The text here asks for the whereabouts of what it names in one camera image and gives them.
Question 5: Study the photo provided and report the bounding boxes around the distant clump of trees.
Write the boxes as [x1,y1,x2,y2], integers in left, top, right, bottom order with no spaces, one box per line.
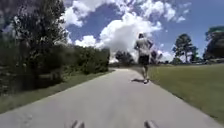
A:
[114,50,135,67]

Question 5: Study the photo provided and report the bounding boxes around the grey concrete path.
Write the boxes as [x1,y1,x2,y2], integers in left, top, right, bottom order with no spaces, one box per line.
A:
[0,68,224,128]

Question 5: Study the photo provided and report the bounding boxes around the person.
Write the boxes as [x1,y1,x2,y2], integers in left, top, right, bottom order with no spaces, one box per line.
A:
[134,32,155,85]

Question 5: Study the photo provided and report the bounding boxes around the robot's own part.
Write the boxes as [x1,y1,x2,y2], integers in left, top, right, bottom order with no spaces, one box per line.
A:
[144,119,160,128]
[71,120,85,128]

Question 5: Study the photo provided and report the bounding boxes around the tall lone tree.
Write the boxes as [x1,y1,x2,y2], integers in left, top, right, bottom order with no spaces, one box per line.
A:
[172,33,200,64]

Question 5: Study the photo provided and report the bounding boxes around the dark trees and bushes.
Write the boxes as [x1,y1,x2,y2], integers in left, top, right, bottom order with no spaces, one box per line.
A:
[0,0,111,96]

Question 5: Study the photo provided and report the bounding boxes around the wide grass field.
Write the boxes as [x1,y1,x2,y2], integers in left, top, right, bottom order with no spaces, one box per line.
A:
[148,62,224,124]

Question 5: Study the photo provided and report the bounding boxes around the grass verge by bushes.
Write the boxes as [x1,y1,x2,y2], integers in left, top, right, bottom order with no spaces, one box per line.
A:
[0,69,116,115]

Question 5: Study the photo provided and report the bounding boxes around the broad dark tree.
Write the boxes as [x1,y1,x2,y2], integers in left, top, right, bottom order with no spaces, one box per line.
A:
[202,25,224,61]

